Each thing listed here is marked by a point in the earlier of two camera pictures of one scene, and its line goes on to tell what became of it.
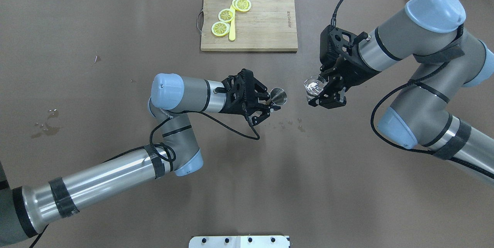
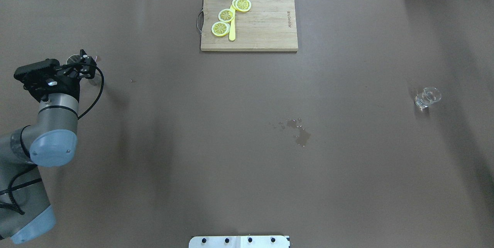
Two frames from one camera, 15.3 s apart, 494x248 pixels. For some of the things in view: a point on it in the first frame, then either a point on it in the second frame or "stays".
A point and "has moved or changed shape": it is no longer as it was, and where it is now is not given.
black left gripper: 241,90 → 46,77
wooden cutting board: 269,25 stays
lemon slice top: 241,4 stays
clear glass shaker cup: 313,86 has moved or changed shape
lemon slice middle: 226,15 stays
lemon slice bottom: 220,28 stays
